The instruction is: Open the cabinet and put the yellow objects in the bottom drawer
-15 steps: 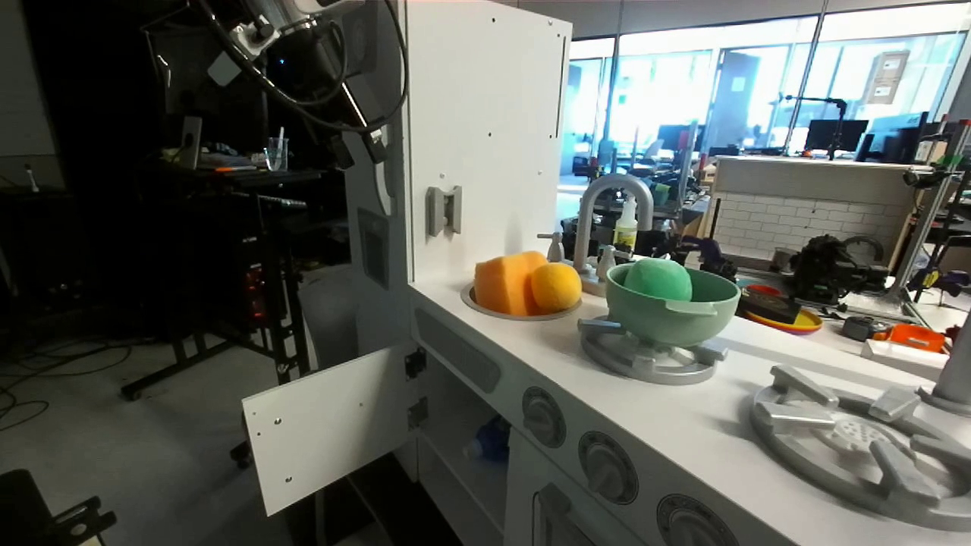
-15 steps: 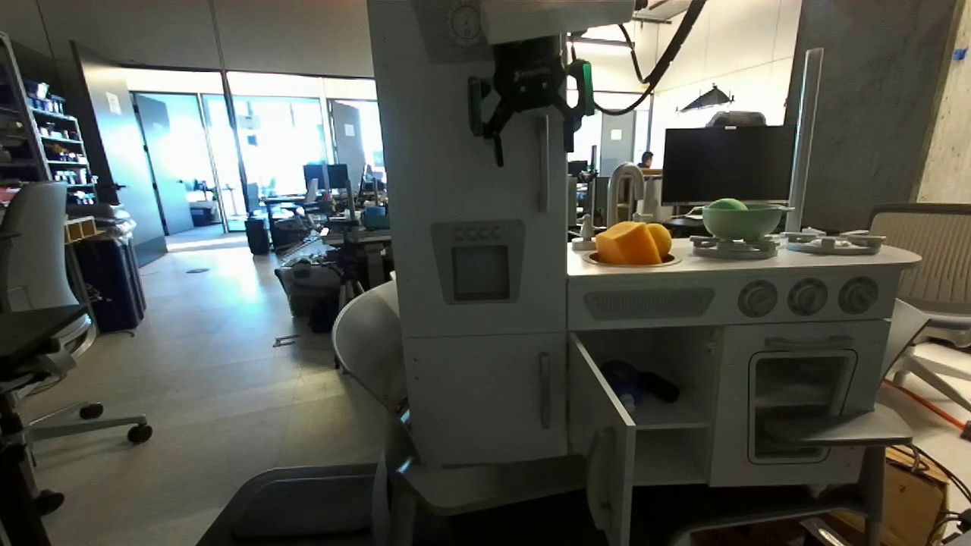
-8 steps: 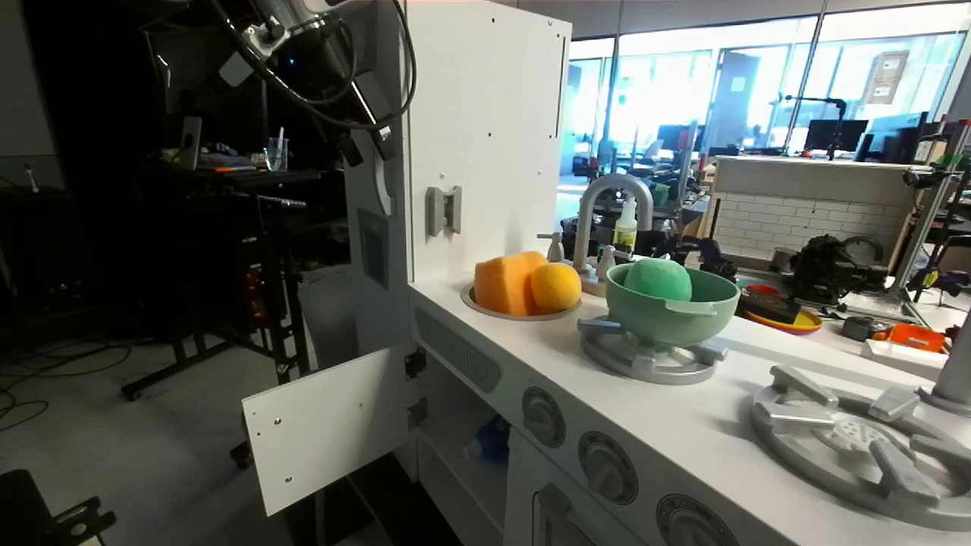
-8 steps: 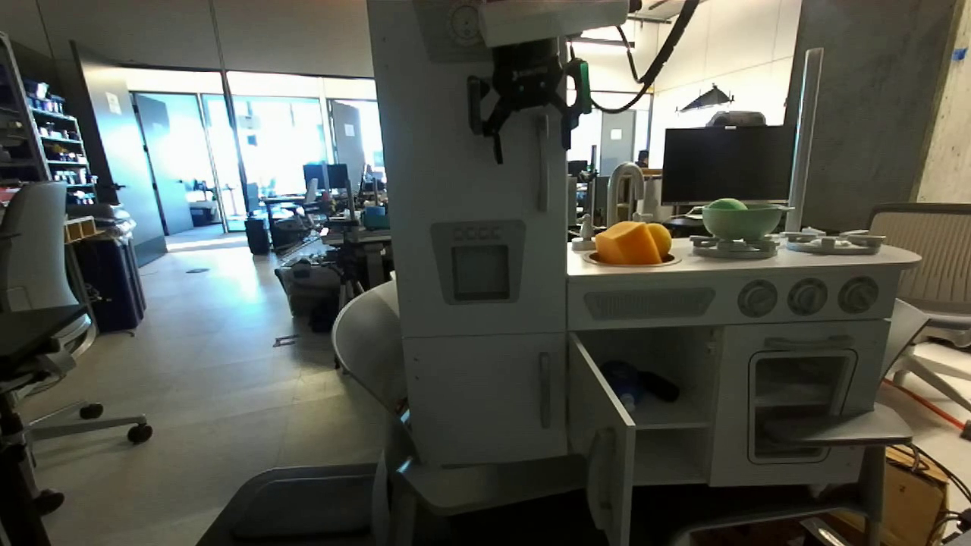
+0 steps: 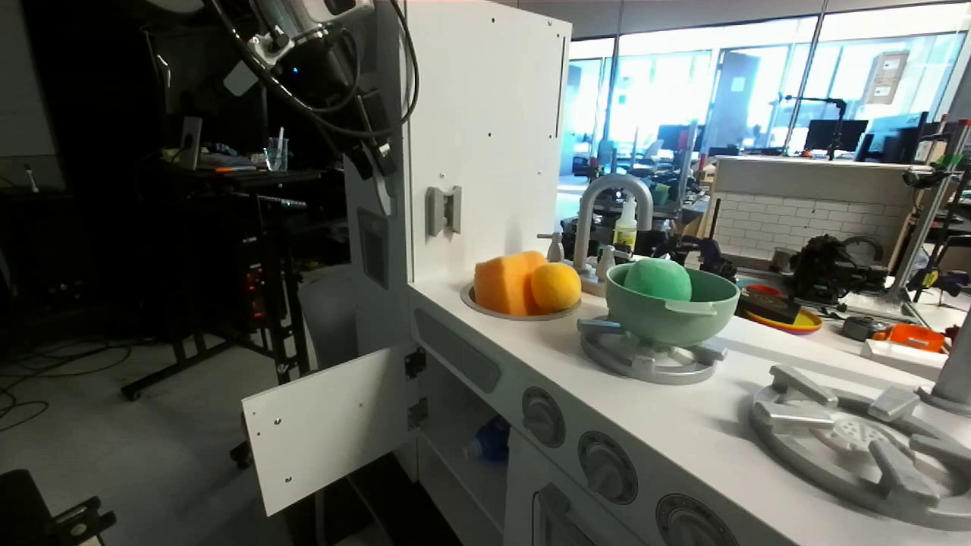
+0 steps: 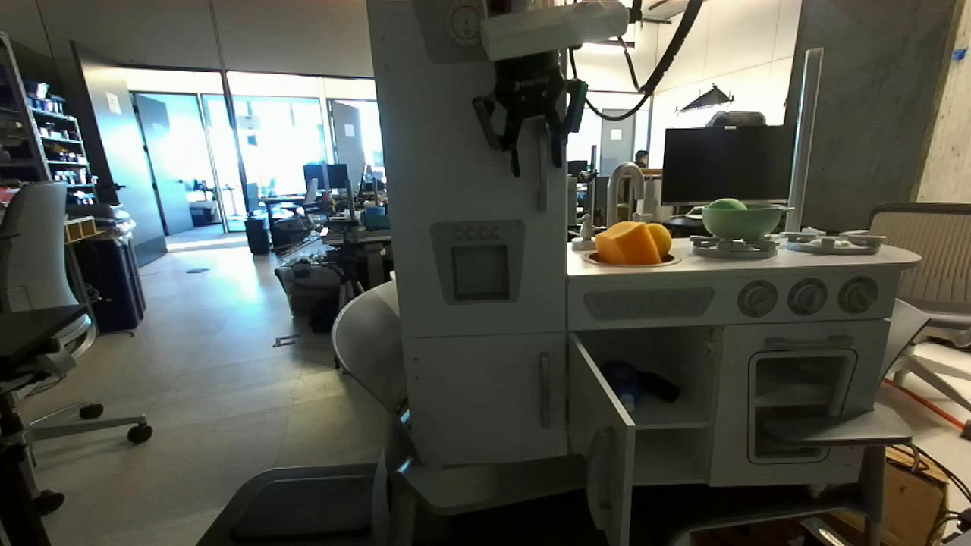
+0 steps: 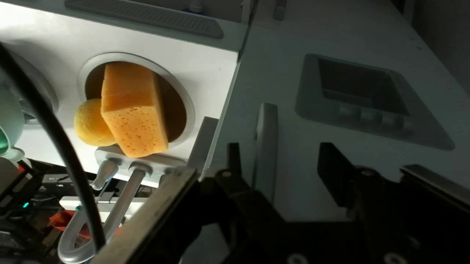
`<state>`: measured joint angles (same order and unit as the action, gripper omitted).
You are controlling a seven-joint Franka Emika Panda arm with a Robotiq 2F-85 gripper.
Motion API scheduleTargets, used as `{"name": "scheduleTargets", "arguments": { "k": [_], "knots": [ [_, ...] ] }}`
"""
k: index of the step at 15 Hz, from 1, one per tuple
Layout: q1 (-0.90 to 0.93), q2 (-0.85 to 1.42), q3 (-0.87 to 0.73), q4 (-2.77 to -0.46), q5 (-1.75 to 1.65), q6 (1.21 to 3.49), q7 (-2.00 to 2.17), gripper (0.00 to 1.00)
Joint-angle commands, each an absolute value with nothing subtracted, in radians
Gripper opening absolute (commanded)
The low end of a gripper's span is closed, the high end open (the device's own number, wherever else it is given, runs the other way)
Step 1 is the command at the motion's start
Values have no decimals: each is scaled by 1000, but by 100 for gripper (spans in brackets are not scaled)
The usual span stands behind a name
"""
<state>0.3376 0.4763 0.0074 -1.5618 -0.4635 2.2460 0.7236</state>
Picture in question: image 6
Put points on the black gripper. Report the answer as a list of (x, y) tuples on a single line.
[(532, 95)]

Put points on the yellow-orange toy cheese block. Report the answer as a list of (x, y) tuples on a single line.
[(625, 243)]

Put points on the white lower cabinet door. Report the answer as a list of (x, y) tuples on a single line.
[(475, 404)]

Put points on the grey toy faucet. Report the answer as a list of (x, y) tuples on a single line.
[(620, 186)]

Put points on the large black monitor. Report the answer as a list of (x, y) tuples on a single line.
[(725, 165)]

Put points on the white toy kitchen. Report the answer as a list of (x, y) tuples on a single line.
[(646, 304)]

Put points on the green toy ball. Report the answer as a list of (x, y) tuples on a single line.
[(728, 205)]

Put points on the green toy bowl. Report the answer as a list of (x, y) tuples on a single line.
[(744, 226)]

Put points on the grey toy burner grate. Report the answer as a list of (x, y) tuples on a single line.
[(839, 243), (731, 249)]

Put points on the blue object in cupboard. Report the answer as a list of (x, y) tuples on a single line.
[(638, 383)]

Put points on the black bag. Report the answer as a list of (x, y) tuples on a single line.
[(309, 289)]

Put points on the grey round stove knob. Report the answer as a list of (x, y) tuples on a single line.
[(855, 294), (807, 294), (757, 298)]

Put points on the grey upright pole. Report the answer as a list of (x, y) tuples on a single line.
[(805, 130)]

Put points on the small white cupboard door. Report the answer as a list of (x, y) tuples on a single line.
[(607, 434)]

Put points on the white toy oven door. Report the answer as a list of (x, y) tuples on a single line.
[(731, 404)]

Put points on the grey mesh chair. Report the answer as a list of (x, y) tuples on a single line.
[(930, 258)]

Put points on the grey flat panel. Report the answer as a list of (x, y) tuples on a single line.
[(861, 425)]

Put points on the grey base platform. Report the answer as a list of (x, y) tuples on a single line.
[(304, 503)]

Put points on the black suitcase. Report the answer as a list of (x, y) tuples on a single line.
[(111, 283)]

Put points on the storage shelf rack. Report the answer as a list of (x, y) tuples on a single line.
[(45, 140)]

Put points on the brown cardboard box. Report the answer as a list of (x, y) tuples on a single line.
[(911, 494)]

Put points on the grey office chair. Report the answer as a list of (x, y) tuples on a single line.
[(33, 262)]

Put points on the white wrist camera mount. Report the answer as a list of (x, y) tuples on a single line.
[(550, 31)]

